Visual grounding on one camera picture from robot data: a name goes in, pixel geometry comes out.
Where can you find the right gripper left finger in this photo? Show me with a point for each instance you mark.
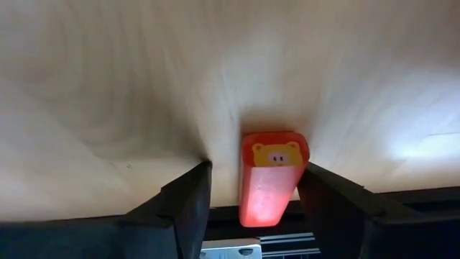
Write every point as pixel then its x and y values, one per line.
pixel 187 216

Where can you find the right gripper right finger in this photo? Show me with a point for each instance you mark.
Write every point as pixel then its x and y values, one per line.
pixel 334 216

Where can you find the red wooden block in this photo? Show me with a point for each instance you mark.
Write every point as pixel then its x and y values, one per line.
pixel 271 187

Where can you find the silver slotted bracket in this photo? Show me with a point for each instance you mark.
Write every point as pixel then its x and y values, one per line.
pixel 223 252

